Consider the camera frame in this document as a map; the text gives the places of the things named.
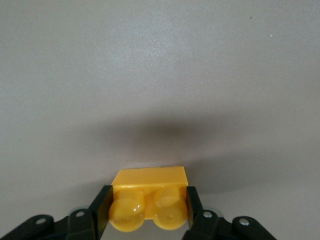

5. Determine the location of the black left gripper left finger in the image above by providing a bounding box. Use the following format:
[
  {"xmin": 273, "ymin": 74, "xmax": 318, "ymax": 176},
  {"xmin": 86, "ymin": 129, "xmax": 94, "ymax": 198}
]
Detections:
[{"xmin": 0, "ymin": 184, "xmax": 114, "ymax": 240}]

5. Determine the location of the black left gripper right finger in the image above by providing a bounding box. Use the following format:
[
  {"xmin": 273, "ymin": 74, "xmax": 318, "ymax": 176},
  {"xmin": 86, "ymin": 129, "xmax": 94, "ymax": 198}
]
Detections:
[{"xmin": 183, "ymin": 186, "xmax": 281, "ymax": 240}]

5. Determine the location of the yellow two-stud block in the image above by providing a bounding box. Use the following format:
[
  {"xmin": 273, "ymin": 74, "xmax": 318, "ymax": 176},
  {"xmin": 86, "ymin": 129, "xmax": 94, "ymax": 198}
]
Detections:
[{"xmin": 107, "ymin": 165, "xmax": 189, "ymax": 233}]

